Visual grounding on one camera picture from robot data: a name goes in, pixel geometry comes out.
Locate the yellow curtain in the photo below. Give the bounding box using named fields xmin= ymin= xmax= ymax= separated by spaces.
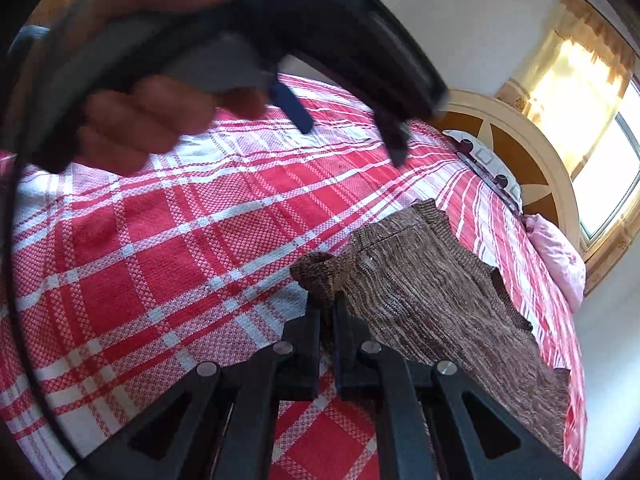
xmin=495 ymin=0 xmax=638 ymax=171
xmin=582 ymin=220 xmax=640 ymax=296

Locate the red plaid blanket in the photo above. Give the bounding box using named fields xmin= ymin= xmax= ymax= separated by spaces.
xmin=0 ymin=72 xmax=587 ymax=480

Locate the black cable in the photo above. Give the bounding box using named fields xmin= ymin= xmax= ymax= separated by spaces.
xmin=0 ymin=145 xmax=86 ymax=466

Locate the person's left hand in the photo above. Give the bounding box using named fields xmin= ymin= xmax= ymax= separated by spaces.
xmin=45 ymin=0 xmax=271 ymax=176

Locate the brown knitted sweater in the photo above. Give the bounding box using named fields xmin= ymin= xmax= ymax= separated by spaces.
xmin=290 ymin=199 xmax=572 ymax=480

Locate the pink pillow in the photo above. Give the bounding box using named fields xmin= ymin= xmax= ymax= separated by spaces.
xmin=522 ymin=212 xmax=587 ymax=311

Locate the beige wooden headboard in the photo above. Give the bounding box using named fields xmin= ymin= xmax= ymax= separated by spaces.
xmin=432 ymin=89 xmax=581 ymax=251

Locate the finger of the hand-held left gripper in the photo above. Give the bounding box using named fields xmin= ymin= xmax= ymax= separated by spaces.
xmin=270 ymin=80 xmax=315 ymax=135
xmin=372 ymin=105 xmax=411 ymax=167

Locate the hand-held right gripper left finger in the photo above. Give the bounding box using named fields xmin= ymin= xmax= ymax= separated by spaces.
xmin=62 ymin=290 xmax=321 ymax=480

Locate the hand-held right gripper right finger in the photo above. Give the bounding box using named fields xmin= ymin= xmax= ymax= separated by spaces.
xmin=332 ymin=292 xmax=583 ymax=480

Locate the white patterned pillow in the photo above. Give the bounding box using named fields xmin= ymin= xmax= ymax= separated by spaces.
xmin=442 ymin=129 xmax=523 ymax=211

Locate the window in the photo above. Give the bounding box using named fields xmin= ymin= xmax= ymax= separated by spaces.
xmin=570 ymin=80 xmax=640 ymax=241

